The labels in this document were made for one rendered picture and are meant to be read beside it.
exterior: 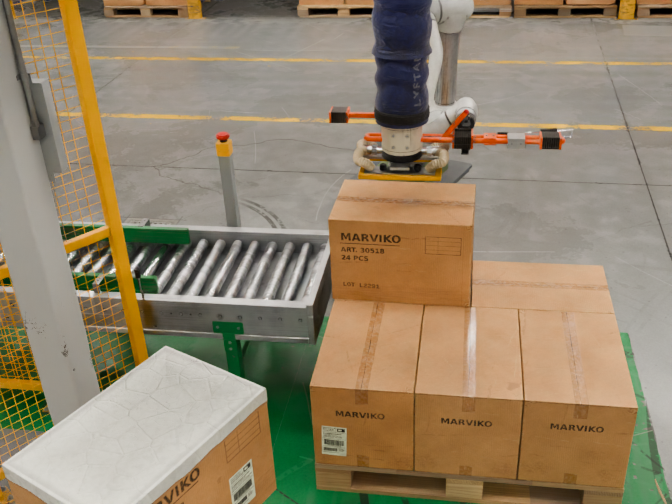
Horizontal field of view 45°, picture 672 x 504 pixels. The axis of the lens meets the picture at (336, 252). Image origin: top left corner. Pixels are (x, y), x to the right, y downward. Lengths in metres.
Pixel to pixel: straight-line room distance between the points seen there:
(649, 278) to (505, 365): 1.90
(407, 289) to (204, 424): 1.49
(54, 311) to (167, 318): 0.93
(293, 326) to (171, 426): 1.34
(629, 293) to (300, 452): 2.14
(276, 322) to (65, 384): 0.97
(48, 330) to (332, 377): 1.05
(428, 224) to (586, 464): 1.11
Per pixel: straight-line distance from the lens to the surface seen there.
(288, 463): 3.58
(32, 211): 2.69
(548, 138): 3.36
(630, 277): 4.93
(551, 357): 3.28
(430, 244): 3.37
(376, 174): 3.32
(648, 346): 4.38
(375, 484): 3.44
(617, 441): 3.21
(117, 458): 2.23
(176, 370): 2.47
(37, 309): 2.87
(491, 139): 3.36
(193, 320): 3.63
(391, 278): 3.48
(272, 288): 3.68
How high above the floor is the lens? 2.50
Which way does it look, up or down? 30 degrees down
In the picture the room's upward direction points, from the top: 3 degrees counter-clockwise
